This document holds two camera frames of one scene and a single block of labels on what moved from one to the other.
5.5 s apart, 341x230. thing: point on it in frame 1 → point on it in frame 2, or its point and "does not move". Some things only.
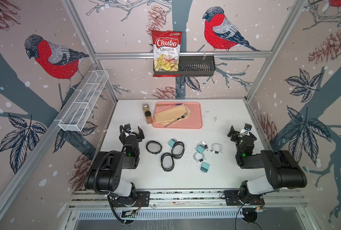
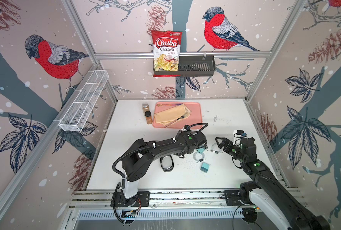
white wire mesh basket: x=83 y=100 does not move
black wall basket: x=194 y=65 does not move
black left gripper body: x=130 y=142 → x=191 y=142
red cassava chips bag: x=166 y=48 does not move
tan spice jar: x=145 y=107 does not move
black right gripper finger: x=252 y=135 → x=224 y=143
